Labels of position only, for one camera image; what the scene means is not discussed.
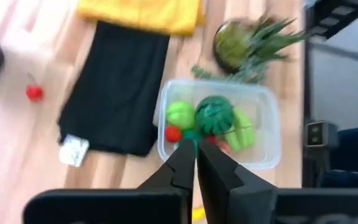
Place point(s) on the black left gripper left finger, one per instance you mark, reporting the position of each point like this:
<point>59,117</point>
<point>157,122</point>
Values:
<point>182,174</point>

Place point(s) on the black cloth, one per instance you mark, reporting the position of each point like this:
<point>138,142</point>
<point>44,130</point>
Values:
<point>113,93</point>

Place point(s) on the clear plastic tupperware container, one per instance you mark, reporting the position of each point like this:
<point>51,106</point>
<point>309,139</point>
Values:
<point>266,130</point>

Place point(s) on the silver table-level camera box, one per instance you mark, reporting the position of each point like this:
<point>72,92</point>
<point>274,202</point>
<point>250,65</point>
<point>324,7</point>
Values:
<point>317,133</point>

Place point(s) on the yellow folded cloth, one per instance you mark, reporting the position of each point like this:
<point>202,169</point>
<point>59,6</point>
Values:
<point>141,12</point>

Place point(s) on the striped green toy watermelon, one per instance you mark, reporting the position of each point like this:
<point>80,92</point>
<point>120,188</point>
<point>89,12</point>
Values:
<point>214,115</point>

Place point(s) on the yellow toy corn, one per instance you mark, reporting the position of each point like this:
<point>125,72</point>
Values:
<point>198,215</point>

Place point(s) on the pink toy peach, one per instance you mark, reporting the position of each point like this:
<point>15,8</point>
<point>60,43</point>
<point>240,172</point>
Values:
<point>225,147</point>

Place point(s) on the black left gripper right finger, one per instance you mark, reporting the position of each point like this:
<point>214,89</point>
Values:
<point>225,186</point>

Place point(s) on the light green round toy fruit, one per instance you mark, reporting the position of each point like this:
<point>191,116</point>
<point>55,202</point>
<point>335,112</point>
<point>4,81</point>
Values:
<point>180,115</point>

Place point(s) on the black aluminium table frame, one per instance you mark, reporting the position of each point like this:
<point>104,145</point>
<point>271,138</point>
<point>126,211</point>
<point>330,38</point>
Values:
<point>305,93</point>

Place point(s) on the white cloth tag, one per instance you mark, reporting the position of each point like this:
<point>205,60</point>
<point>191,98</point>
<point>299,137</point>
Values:
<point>73,151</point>

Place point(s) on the light green toy starfruit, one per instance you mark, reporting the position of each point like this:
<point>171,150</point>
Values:
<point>242,133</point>

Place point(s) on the dark green toy pepper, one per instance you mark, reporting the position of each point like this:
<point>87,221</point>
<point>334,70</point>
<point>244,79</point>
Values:
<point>190,135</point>

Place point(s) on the succulent plant in dark pot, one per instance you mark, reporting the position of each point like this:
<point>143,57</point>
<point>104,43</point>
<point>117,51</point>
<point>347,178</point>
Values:
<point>244,46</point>

